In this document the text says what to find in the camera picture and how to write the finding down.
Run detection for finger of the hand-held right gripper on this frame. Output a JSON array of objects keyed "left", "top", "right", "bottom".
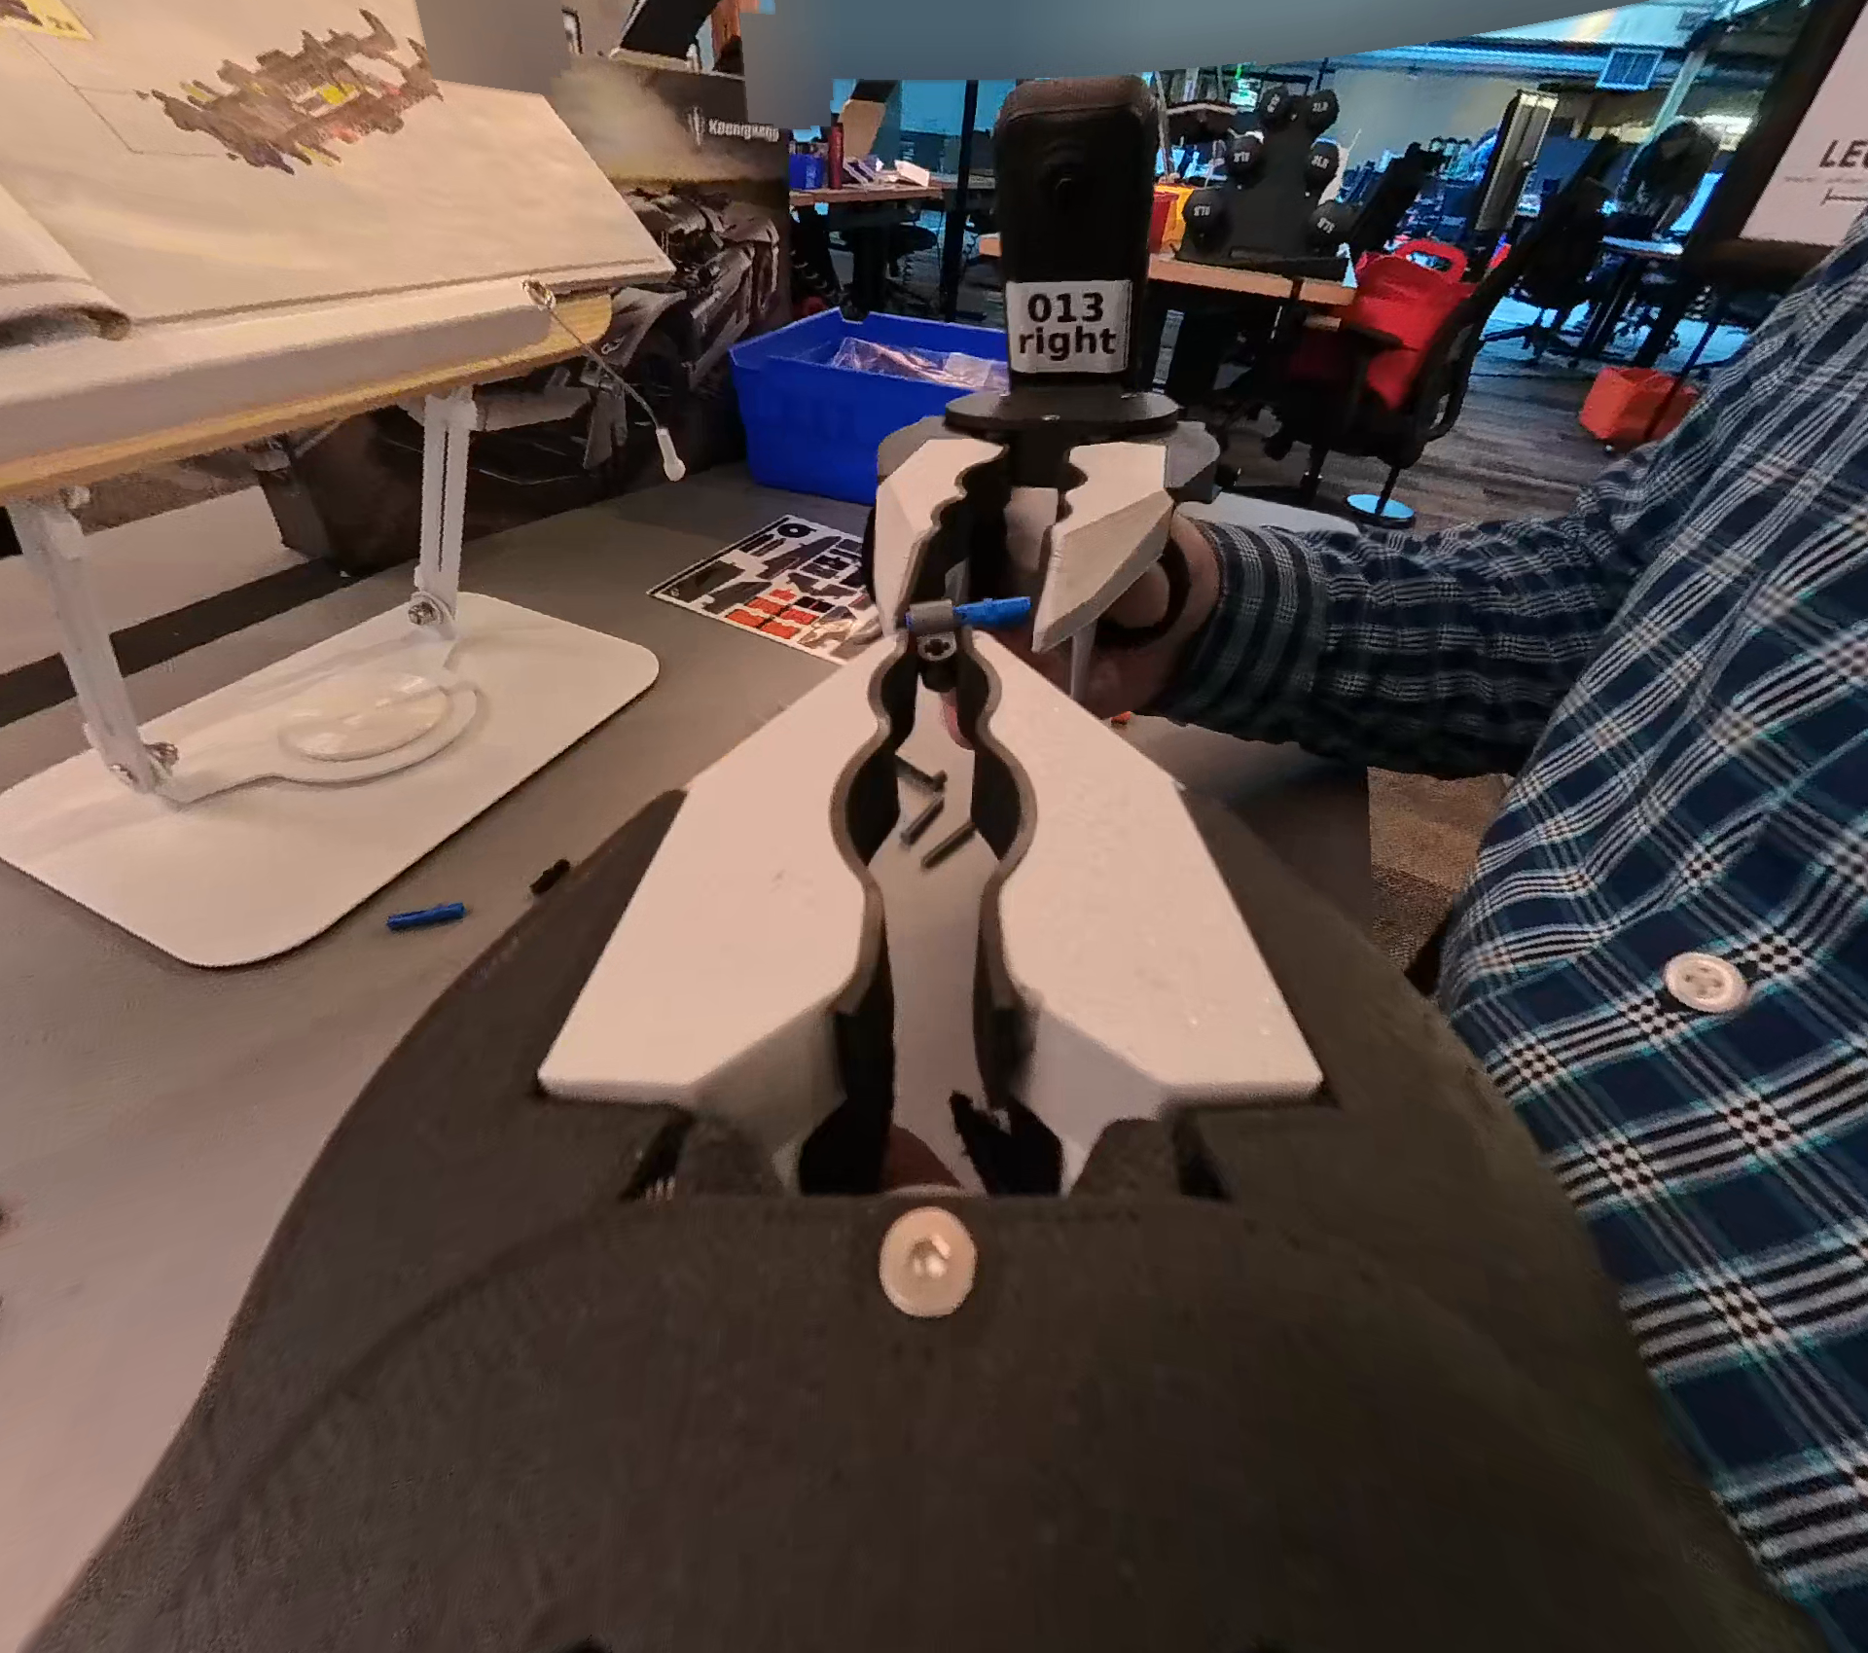
[
  {"left": 1033, "top": 432, "right": 1222, "bottom": 705},
  {"left": 870, "top": 432, "right": 1012, "bottom": 652}
]

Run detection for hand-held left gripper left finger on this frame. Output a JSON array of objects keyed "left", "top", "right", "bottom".
[{"left": 537, "top": 637, "right": 895, "bottom": 1185}]

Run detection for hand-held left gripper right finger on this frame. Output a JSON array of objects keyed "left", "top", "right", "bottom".
[{"left": 959, "top": 629, "right": 1327, "bottom": 1191}]

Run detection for grey lego connector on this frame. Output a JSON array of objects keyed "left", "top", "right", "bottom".
[{"left": 905, "top": 604, "right": 971, "bottom": 699}]

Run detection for person's right forearm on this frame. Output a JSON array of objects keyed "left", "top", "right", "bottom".
[{"left": 1168, "top": 370, "right": 1753, "bottom": 794}]

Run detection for lego sticker sheet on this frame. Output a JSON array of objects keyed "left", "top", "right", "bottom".
[{"left": 648, "top": 512, "right": 885, "bottom": 666}]

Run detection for lego instruction booklet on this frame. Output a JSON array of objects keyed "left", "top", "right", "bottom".
[{"left": 0, "top": 0, "right": 681, "bottom": 349}]

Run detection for person's right hand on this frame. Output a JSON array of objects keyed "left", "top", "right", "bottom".
[{"left": 1092, "top": 516, "right": 1228, "bottom": 724}]

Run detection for blue plastic bin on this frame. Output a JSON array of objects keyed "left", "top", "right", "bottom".
[{"left": 726, "top": 312, "right": 1024, "bottom": 506}]

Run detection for clear plastic bags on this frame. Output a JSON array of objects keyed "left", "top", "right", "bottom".
[{"left": 823, "top": 333, "right": 1010, "bottom": 394}]

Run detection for black dumbbell rack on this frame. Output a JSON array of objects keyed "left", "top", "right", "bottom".
[{"left": 1173, "top": 84, "right": 1352, "bottom": 269}]

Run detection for wooden background table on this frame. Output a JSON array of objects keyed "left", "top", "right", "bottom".
[{"left": 977, "top": 230, "right": 1360, "bottom": 316}]

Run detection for red office chair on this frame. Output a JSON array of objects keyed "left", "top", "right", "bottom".
[{"left": 1284, "top": 238, "right": 1477, "bottom": 524}]

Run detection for white wooden book stand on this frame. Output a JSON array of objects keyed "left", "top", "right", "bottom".
[{"left": 0, "top": 279, "right": 689, "bottom": 969}]

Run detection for orange floor bin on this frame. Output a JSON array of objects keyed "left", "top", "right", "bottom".
[{"left": 1578, "top": 366, "right": 1703, "bottom": 448}]

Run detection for person's plaid shirt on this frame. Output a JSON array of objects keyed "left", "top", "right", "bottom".
[{"left": 1436, "top": 209, "right": 1868, "bottom": 1653}]

